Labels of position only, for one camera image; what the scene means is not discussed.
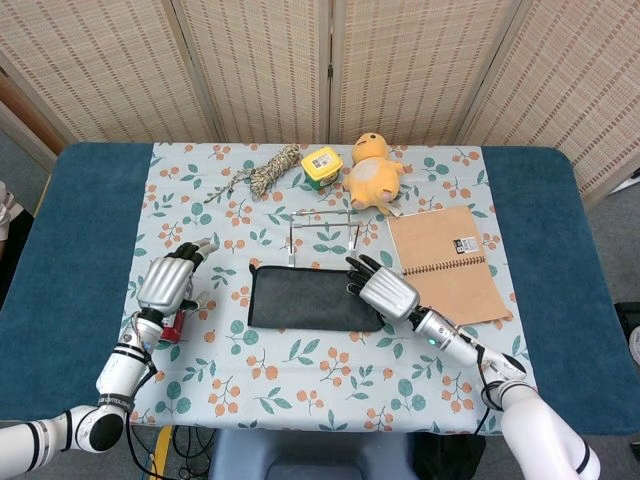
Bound teal table cover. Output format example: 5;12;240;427
0;141;630;436

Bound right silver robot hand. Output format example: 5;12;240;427
344;253;421;321

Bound red juice bottle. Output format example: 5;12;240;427
158;308;187;346

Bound yellow plush toy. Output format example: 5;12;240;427
341;131;404;217

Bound floral print tablecloth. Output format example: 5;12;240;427
102;141;546;435

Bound yellow bar under table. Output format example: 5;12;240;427
148;427;174;480

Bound woven folding screen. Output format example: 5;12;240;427
0;0;640;209

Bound blue cloth with dark back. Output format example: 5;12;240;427
247;264;386;333

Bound green tub with yellow lid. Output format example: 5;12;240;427
300;148;345;192

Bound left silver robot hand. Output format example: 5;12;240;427
135;238;220;314

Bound braided rope bundle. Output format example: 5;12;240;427
202;143;303;205

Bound kraft spiral notebook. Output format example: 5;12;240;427
387;204;514;328

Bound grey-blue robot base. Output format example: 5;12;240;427
207;429;416;480

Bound black floor cables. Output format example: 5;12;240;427
127;424;216;480

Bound metal wire stand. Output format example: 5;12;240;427
287;209;364;274

